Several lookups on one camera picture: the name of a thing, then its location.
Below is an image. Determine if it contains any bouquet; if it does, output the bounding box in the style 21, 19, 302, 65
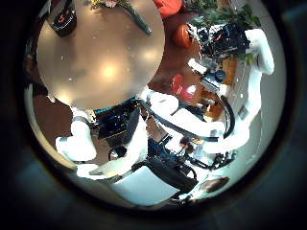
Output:
90, 0, 154, 36

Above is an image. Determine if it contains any green leafy plant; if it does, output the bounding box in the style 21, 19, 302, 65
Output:
184, 0, 262, 66

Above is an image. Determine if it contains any orange round pouf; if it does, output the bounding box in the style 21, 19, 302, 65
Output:
172, 23, 194, 50

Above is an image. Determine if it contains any orange curved sofa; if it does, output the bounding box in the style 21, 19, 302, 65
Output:
153, 0, 184, 19

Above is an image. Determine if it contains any black control box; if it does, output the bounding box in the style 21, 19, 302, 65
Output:
95, 101, 139, 142

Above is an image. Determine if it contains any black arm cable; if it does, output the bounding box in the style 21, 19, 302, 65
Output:
139, 95, 237, 143

